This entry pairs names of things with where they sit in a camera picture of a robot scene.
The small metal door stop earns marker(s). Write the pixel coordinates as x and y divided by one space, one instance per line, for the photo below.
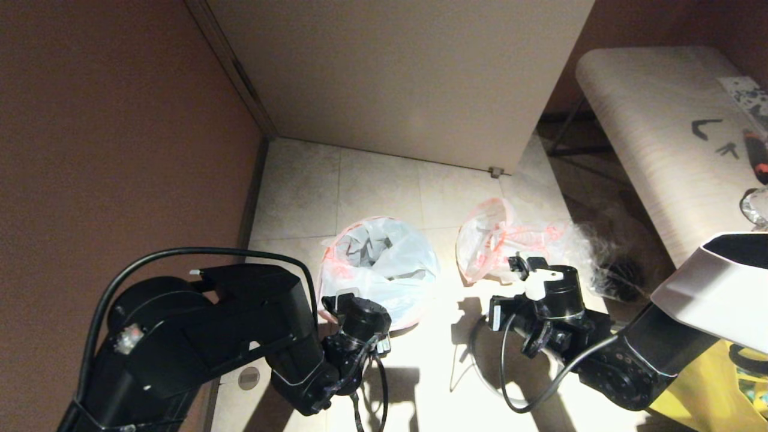
495 172

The white patterned paper sheet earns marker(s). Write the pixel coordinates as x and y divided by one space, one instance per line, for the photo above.
750 95

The small black hex key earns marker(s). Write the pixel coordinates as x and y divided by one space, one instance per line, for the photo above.
729 150

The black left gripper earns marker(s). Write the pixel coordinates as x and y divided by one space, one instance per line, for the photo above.
351 360

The clear shiny glass item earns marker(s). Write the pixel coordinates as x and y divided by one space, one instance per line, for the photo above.
757 207

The clear plastic bag dark contents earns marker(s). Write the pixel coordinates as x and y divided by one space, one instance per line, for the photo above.
612 264

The black cylindrical wrist camera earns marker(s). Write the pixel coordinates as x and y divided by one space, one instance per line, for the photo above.
555 291
363 318

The black cylindrical right wrist camera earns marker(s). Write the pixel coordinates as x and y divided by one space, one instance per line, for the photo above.
555 291

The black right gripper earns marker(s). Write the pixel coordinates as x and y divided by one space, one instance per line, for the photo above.
570 342

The light wood-grain table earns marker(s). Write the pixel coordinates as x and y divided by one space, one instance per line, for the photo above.
648 120

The black cylindrical left wrist camera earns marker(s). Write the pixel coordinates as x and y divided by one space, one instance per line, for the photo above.
363 318

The red-printed plastic bag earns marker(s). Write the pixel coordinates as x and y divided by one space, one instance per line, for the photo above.
498 240

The small round grey floor disc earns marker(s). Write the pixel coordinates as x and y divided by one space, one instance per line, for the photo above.
248 378

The white door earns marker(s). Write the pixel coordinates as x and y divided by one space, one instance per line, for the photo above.
396 72

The white trash bag red trim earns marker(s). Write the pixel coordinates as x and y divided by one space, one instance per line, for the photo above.
390 270

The teal printed package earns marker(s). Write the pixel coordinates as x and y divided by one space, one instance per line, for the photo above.
753 384

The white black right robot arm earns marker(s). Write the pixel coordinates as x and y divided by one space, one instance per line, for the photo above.
690 312

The yellow plastic bag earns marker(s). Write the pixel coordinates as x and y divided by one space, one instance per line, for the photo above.
714 390

